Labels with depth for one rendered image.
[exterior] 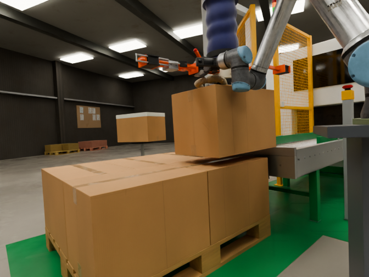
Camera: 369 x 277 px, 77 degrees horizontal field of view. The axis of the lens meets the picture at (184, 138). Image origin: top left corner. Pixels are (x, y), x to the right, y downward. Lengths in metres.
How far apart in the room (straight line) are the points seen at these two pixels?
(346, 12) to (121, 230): 1.13
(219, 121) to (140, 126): 2.08
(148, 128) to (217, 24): 1.89
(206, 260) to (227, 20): 1.42
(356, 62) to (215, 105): 0.63
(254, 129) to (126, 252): 1.01
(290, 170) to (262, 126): 0.36
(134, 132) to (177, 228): 2.31
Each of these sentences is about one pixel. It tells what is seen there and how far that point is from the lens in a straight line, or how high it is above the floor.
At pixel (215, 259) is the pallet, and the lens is 1.41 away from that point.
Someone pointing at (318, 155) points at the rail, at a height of 0.51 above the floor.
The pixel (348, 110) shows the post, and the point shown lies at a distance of 2.15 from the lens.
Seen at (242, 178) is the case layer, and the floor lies 0.45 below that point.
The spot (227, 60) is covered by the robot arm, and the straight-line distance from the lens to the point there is 1.28.
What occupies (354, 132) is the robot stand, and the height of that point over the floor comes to 0.73.
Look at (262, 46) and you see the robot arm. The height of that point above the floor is 1.17.
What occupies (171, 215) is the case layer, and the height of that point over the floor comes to 0.37.
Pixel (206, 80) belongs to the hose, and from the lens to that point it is 1.53.
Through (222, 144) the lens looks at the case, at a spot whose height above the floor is 0.67.
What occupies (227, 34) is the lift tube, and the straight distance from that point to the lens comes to 1.65.
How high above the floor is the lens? 0.76
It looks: 2 degrees down
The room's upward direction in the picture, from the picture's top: 3 degrees counter-clockwise
